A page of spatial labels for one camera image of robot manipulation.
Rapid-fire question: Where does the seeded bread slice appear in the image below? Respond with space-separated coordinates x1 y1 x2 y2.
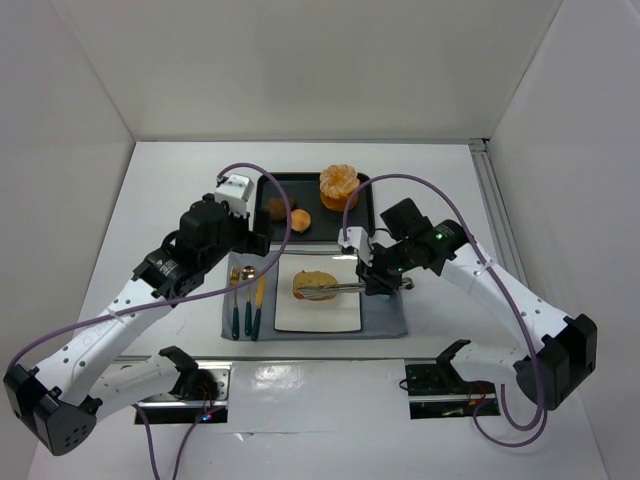
292 270 338 301

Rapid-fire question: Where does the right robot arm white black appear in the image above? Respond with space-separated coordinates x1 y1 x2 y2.
340 198 598 410

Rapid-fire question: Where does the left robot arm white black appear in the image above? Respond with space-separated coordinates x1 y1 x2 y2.
3 194 272 456

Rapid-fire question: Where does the brown chocolate croissant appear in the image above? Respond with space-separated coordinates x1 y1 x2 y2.
266 197 287 222

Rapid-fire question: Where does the small round bun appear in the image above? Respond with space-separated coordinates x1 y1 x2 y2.
291 209 311 233

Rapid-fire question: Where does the black baking tray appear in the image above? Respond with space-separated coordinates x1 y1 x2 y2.
255 172 376 244

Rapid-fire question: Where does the grey cloth placemat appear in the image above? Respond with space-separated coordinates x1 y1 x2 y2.
219 249 410 342

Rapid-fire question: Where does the large sugared orange brioche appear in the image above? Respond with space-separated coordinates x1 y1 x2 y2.
319 164 361 212

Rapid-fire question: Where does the white square plate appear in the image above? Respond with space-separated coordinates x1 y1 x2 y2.
274 254 362 334

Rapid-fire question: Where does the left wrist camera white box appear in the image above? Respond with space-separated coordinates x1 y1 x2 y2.
214 174 254 218

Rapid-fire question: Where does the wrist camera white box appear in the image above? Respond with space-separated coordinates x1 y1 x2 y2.
338 226 373 266
214 174 254 218

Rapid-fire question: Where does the gold fork green handle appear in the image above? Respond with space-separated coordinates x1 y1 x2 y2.
229 266 241 341

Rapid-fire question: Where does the gold spoon green handle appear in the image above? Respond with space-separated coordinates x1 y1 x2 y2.
241 265 257 337

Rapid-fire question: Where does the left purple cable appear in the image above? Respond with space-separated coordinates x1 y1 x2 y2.
8 161 294 480

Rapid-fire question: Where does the purple cable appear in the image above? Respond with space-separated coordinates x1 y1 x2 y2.
340 173 548 447
8 161 294 480

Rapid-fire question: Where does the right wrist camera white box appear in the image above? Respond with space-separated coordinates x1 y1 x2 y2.
338 226 373 266

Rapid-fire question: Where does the gold knife green handle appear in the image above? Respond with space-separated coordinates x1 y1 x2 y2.
250 275 266 341

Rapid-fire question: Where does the aluminium frame rail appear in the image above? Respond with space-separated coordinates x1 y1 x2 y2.
469 138 529 286

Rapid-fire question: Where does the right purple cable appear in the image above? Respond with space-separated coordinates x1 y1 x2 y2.
340 173 548 447

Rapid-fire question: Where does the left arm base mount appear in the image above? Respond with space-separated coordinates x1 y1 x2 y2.
138 360 232 425

